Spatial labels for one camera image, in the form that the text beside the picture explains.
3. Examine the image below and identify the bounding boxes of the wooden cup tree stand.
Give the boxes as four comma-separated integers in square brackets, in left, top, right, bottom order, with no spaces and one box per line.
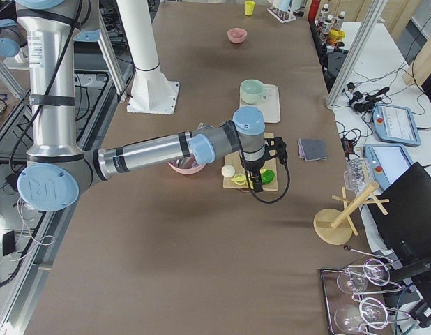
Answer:
[313,163,391,247]

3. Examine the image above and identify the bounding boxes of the green lime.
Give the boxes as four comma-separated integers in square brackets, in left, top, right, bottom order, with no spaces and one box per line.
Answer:
[260,169,275,184]

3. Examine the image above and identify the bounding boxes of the blue teach pendant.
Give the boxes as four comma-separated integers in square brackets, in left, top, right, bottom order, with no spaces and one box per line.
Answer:
[372,103,421,147]
[363,144,414,190]

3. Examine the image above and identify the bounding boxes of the wine glass rack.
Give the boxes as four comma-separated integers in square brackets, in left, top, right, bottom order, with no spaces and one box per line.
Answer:
[320,244,412,334]

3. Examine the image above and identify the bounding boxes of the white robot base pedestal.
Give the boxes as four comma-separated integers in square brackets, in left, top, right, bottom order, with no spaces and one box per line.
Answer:
[117,0,180,115]

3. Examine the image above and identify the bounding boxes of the large pink bowl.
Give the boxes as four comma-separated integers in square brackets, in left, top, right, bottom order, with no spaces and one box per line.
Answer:
[168,157,205,175]

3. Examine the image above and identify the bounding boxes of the cream rabbit tray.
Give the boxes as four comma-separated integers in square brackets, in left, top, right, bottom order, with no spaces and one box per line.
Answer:
[252,84,281,124]

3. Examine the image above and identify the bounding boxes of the white steamed bun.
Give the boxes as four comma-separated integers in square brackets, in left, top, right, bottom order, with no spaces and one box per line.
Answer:
[221,165,236,178]

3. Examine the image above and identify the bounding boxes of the grey folded cloth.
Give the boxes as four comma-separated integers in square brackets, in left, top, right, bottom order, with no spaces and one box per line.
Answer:
[298,138,327,162]

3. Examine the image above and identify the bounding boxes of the small pink bowl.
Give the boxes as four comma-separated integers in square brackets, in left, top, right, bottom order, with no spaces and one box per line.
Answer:
[227,27,248,44]

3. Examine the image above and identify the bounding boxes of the yellow plastic cup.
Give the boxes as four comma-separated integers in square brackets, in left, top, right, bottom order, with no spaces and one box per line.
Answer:
[244,0,255,16]

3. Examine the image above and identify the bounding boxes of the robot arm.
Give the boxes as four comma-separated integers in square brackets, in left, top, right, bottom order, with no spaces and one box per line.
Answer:
[16,1,271,211]

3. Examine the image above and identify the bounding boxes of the aluminium frame post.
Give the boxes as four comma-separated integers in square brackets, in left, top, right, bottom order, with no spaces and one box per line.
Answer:
[326,0,388,110]

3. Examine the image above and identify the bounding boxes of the wooden cutting board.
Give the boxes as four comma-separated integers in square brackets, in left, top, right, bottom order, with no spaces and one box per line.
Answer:
[223,152,278,191]

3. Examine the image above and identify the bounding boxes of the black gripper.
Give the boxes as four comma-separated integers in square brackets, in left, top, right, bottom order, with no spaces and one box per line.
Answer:
[243,158,266,192]

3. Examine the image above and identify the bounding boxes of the black monitor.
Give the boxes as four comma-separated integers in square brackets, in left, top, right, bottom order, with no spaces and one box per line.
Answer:
[369,163,431,266]

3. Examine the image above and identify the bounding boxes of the lemon half slice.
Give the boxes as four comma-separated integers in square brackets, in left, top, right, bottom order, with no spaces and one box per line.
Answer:
[231,173,247,186]

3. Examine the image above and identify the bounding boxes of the stacked green bowls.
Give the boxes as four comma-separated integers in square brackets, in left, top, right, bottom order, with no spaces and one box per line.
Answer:
[240,79,265,105]

